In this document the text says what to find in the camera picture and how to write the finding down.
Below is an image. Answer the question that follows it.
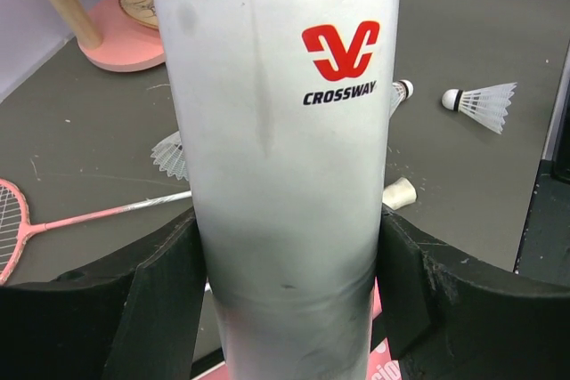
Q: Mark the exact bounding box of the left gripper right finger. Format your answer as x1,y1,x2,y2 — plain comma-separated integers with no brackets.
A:
376,206,569,379

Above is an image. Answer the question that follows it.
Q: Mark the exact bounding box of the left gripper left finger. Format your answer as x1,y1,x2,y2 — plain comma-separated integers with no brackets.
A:
1,210,206,379

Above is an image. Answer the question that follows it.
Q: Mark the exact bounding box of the shuttlecock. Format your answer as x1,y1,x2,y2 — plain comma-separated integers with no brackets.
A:
389,79,414,117
151,131,189,181

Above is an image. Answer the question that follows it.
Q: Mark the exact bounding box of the white shuttlecock tube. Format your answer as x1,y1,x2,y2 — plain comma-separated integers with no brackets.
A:
154,0,399,379

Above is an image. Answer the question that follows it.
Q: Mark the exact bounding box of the upper pink badminton racket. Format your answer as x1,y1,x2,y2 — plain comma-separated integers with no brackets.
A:
382,177,417,210

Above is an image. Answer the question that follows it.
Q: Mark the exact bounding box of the pink badminton racket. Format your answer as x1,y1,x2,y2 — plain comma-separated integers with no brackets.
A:
1,179,192,286
382,177,417,210

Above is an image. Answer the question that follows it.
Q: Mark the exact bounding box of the lower pink badminton racket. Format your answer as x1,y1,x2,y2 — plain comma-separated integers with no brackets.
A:
1,179,192,286

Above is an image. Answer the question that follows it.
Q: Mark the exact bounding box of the pink racket bag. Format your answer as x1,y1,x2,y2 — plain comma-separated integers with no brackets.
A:
190,282,402,379

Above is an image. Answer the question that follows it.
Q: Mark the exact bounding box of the shuttlecock front alone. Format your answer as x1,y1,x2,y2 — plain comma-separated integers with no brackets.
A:
442,82,517,134

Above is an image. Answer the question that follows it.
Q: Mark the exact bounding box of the pink three-tier shelf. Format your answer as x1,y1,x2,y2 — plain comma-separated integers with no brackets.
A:
49,0,165,73

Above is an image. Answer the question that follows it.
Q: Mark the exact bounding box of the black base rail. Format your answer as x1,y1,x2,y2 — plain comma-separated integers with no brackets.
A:
514,58,569,287

